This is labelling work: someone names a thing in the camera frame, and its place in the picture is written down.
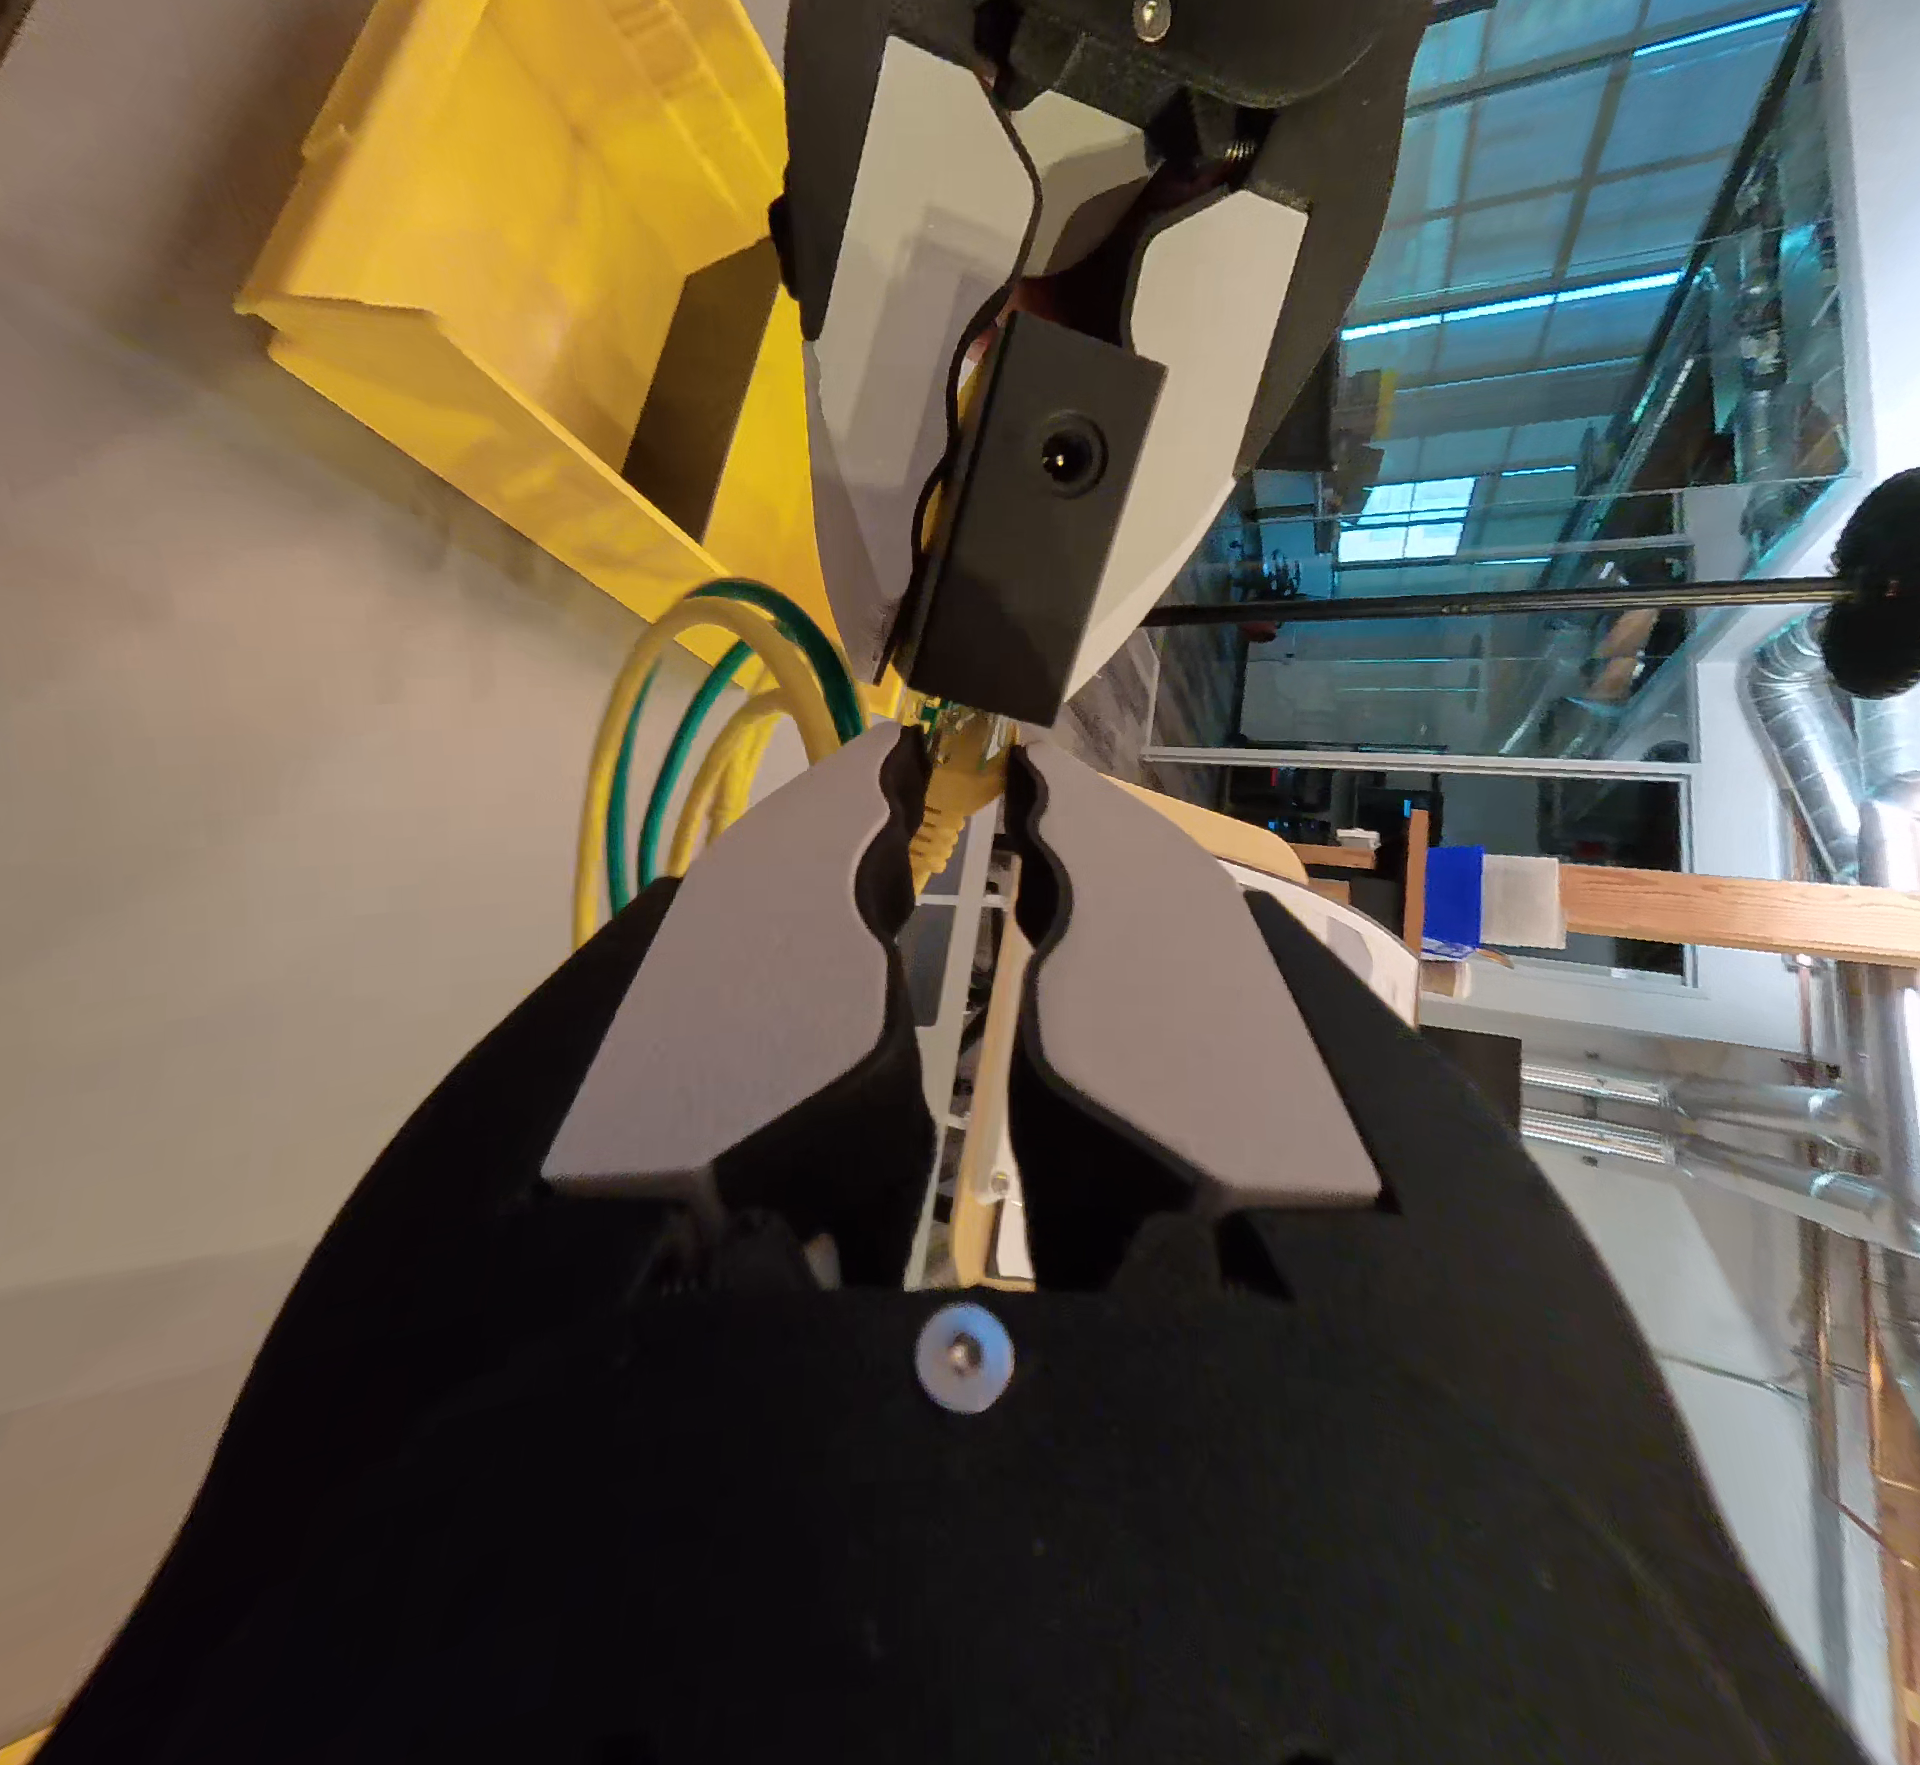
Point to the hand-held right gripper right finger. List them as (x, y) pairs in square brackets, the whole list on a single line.
[(1184, 1045)]

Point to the white plastic box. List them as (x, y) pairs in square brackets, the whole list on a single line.
[(1522, 905)]

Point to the black pole stand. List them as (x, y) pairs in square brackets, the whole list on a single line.
[(1883, 533)]

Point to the yellow plastic bin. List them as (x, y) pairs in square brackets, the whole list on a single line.
[(494, 145)]

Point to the blue plastic box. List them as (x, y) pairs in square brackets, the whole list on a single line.
[(1451, 895)]

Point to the black network switch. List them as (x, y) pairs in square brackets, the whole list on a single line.
[(1022, 552)]

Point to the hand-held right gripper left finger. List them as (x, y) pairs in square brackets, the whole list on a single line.
[(721, 1015)]

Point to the wooden board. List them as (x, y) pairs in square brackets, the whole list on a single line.
[(1184, 811)]

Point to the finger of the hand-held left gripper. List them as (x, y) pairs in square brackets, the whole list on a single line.
[(901, 296), (1217, 326)]

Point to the silver corrugated duct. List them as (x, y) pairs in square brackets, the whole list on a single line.
[(1809, 731)]

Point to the silver metal pipes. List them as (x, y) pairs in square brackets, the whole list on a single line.
[(1593, 1085)]

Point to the black square panel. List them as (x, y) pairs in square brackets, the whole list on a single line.
[(1477, 1075)]

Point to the wooden beam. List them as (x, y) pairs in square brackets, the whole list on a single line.
[(1727, 912)]

